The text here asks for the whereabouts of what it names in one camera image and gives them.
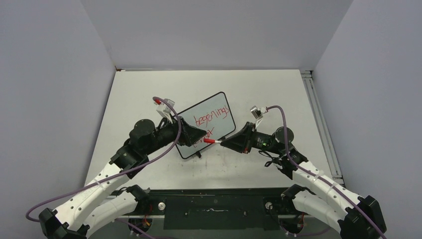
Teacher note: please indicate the aluminium right side rail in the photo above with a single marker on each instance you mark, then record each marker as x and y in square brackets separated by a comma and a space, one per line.
[322, 127]

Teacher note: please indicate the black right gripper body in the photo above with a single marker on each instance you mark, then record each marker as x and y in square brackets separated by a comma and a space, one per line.
[256, 138]

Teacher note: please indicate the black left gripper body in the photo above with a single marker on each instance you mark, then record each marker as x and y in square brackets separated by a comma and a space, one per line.
[185, 140]

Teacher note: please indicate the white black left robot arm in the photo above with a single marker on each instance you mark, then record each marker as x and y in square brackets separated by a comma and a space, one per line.
[86, 212]

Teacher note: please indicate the black framed small whiteboard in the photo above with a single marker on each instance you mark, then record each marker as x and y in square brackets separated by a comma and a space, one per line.
[212, 115]

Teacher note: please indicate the red marker cap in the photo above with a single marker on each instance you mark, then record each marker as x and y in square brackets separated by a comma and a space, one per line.
[207, 140]

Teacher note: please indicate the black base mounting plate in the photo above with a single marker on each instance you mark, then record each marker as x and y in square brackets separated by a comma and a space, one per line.
[217, 209]

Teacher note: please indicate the red capped whiteboard marker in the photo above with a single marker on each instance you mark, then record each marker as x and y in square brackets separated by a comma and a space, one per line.
[216, 141]

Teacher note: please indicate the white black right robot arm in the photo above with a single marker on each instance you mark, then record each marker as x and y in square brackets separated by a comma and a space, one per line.
[313, 192]

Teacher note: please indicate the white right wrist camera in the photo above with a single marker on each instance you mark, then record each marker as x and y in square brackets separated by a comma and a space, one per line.
[258, 114]

